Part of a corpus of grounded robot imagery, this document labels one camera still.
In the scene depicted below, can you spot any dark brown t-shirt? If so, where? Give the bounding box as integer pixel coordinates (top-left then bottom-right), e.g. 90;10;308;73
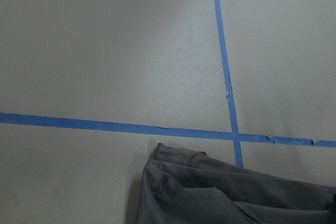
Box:
135;143;335;223

